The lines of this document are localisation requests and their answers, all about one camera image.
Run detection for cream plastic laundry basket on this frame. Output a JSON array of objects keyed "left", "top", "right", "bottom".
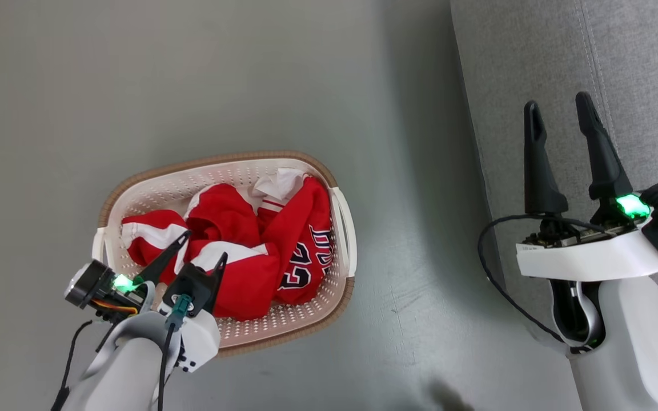
[{"left": 92, "top": 150, "right": 358, "bottom": 359}]

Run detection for black cable with teal plug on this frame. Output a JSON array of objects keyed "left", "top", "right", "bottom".
[{"left": 157, "top": 293, "right": 194, "bottom": 411}]

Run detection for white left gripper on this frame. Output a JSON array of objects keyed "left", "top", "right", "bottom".
[{"left": 65, "top": 230, "right": 228, "bottom": 373}]

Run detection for red shorts with white stripes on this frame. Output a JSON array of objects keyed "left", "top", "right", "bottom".
[{"left": 122, "top": 183, "right": 282, "bottom": 321}]

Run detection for red basketball jersey number 23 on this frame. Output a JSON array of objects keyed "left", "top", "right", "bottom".
[{"left": 249, "top": 167, "right": 334, "bottom": 307}]

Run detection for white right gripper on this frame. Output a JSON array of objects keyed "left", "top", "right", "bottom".
[{"left": 516, "top": 91, "right": 658, "bottom": 282}]

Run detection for grey fabric sofa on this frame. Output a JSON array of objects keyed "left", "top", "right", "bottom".
[{"left": 449, "top": 0, "right": 658, "bottom": 354}]

